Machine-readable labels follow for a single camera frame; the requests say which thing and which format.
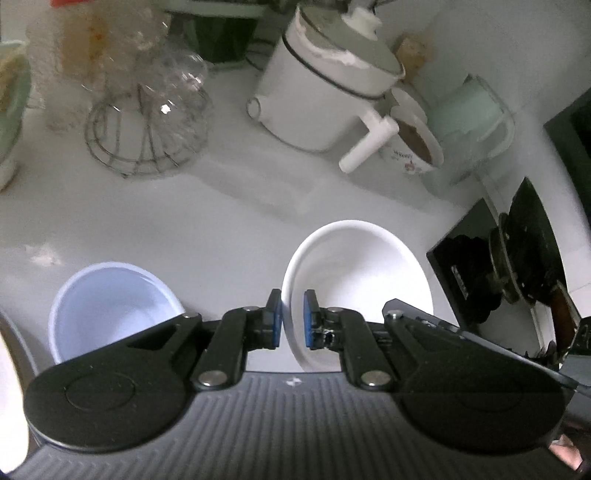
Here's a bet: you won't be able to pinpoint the wire cup rack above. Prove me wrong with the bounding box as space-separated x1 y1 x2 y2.
84 85 209 179

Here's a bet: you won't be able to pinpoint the translucent white plastic bowl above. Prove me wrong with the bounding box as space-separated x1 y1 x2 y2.
48 261 186 366

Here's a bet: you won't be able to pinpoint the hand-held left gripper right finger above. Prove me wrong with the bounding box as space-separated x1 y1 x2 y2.
302 289 462 392

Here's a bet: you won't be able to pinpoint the green chopstick holder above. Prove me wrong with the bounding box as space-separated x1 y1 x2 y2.
164 0 269 66

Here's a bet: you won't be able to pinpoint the red lid plastic jar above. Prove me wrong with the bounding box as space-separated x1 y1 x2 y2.
48 0 118 93

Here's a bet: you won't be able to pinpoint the mint green container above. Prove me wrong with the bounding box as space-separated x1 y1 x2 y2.
422 73 516 195

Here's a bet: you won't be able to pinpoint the pale shredded vegetables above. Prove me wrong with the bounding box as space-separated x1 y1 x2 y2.
0 50 23 109

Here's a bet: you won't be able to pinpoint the dark panel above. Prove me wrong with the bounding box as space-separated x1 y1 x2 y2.
543 87 591 182

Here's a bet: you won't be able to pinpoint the white electric cooker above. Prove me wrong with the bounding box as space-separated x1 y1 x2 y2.
246 2 407 174

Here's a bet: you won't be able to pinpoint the white ceramic bowl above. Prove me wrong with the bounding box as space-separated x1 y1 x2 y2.
282 220 435 373

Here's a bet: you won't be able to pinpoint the green colander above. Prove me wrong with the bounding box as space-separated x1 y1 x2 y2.
0 41 33 168

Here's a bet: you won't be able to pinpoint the floral ceramic mug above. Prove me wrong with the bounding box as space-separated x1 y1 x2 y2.
380 87 446 177

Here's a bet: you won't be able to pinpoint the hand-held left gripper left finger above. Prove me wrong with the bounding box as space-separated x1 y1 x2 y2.
117 289 283 392

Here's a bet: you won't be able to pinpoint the clear glass cup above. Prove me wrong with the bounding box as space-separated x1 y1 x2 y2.
137 50 209 121
105 11 163 63

